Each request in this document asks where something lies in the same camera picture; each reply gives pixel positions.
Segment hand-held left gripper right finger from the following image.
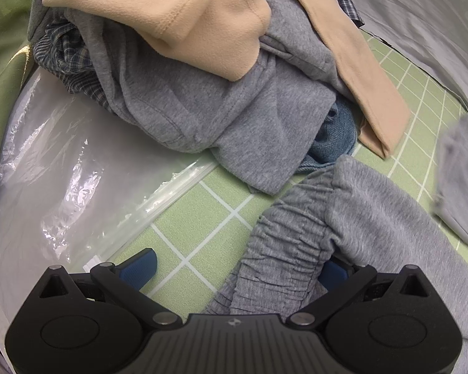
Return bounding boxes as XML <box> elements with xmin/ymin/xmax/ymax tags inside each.
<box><xmin>290</xmin><ymin>256</ymin><xmax>430</xmax><ymax>330</ymax></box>

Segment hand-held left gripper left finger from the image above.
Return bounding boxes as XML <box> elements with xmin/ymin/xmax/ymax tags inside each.
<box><xmin>36</xmin><ymin>248</ymin><xmax>185</xmax><ymax>330</ymax></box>

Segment light grey sweatpants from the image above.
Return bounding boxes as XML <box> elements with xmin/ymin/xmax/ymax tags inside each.
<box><xmin>207</xmin><ymin>116</ymin><xmax>468</xmax><ymax>374</ymax></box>

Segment green grid mat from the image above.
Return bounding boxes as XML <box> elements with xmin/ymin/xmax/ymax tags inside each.
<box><xmin>138</xmin><ymin>27</ymin><xmax>468</xmax><ymax>302</ymax></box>

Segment clear plastic zip bag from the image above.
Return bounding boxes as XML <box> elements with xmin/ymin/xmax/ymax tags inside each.
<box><xmin>0</xmin><ymin>45</ymin><xmax>216</xmax><ymax>281</ymax></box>

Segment blue knit garment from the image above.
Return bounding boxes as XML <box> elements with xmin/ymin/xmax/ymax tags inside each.
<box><xmin>300</xmin><ymin>99</ymin><xmax>357</xmax><ymax>173</ymax></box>

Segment grey sweatshirt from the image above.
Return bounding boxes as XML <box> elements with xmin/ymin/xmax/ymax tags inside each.
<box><xmin>28</xmin><ymin>0</ymin><xmax>342</xmax><ymax>195</ymax></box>

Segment green cloth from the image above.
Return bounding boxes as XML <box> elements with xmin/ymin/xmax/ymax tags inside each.
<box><xmin>0</xmin><ymin>0</ymin><xmax>37</xmax><ymax>211</ymax></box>

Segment beige fleece garment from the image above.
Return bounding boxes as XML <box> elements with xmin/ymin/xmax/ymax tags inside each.
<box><xmin>42</xmin><ymin>0</ymin><xmax>412</xmax><ymax>160</ymax></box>

